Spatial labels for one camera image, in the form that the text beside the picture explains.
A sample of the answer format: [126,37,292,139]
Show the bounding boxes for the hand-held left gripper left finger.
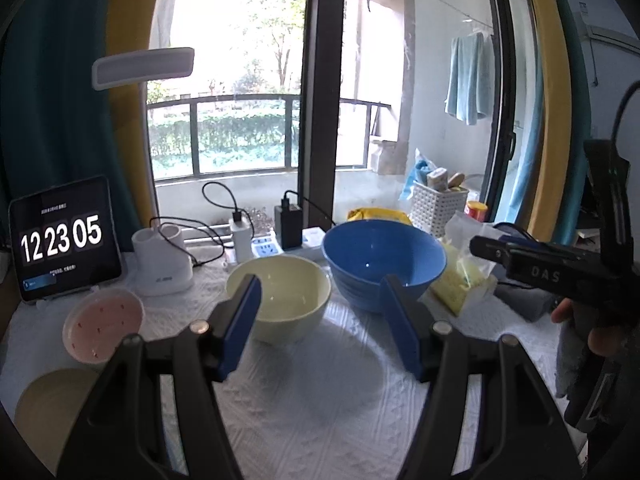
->
[57,274,263,480]

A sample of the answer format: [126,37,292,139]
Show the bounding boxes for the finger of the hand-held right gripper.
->
[495,233,601,261]
[469,236,621,307]

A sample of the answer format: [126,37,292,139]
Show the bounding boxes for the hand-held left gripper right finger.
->
[381,275,583,480]

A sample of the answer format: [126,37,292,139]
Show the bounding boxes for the cream bowl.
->
[225,255,332,346]

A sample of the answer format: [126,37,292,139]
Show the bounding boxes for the blue bowl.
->
[321,219,447,314]

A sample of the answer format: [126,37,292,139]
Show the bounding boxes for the pink perforated lid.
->
[62,288,146,365]

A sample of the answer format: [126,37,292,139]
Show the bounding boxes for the cream plate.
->
[14,367,101,476]

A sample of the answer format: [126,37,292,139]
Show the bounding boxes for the person's right forearm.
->
[555,320,601,402]

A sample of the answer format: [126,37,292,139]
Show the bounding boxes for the person's right hand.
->
[551,297,628,358]

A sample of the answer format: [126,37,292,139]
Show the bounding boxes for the grey cloth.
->
[495,222,561,323]

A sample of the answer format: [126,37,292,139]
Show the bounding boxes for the clear plastic bag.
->
[445,210,493,256]

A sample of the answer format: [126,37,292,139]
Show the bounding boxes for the white power strip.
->
[225,227,328,266]

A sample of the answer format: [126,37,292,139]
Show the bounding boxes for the white charger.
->
[229,210,253,263]

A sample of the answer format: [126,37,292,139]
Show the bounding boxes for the white perforated basket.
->
[411,180,470,238]

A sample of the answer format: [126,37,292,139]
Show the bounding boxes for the white charging dock cup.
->
[131,225,195,297]

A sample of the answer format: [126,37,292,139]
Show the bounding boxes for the yellow curtain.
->
[107,0,168,241]
[520,0,575,241]

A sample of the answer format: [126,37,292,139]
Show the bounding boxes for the black charger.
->
[274,191,303,251]

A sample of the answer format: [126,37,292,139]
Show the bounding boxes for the teal curtain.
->
[0,0,141,241]
[547,0,603,246]

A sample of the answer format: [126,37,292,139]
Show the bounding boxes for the yellow wipes packet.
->
[347,207,413,226]

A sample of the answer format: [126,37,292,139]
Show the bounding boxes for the white textured tablecloth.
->
[0,250,591,480]

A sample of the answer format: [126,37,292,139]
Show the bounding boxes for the blue plastic bag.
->
[405,149,437,187]

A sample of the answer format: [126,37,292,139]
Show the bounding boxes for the cardboard box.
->
[370,137,401,176]

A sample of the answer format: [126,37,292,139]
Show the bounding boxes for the white air conditioner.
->
[585,22,640,55]

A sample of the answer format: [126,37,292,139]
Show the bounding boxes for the light blue hanging towel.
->
[445,34,493,126]

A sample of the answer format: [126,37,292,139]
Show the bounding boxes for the black tablet clock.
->
[7,176,123,303]

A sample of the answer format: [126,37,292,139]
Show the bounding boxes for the black balcony railing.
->
[146,93,393,181]

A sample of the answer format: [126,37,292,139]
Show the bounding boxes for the white desk lamp head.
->
[92,47,196,92]

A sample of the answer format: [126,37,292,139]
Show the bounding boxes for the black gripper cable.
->
[609,80,640,147]

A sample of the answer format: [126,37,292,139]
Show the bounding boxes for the black lamp cable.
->
[149,216,236,268]

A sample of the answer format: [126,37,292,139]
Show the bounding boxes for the black looped charger cable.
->
[202,181,243,221]

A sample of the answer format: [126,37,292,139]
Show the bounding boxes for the black long charger cable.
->
[282,190,337,227]

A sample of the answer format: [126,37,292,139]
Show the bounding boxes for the dark sliding door frame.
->
[299,0,347,231]

